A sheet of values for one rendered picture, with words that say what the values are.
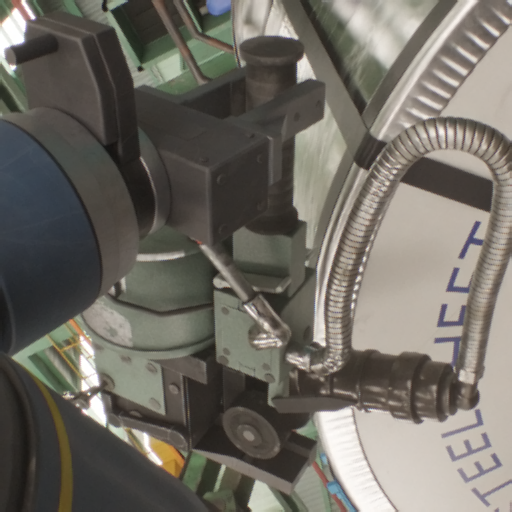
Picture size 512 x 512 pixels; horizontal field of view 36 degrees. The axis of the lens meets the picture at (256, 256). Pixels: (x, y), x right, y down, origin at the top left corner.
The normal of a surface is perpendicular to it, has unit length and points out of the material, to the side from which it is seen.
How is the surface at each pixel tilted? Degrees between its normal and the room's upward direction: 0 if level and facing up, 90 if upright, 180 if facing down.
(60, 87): 49
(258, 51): 115
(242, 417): 58
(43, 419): 170
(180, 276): 102
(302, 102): 129
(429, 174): 90
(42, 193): 139
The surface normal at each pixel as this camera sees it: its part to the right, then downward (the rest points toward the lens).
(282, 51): 0.00, -0.82
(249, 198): 0.77, 0.36
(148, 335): -0.06, 0.57
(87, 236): 0.75, 0.15
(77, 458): 0.89, -0.44
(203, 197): -0.64, 0.44
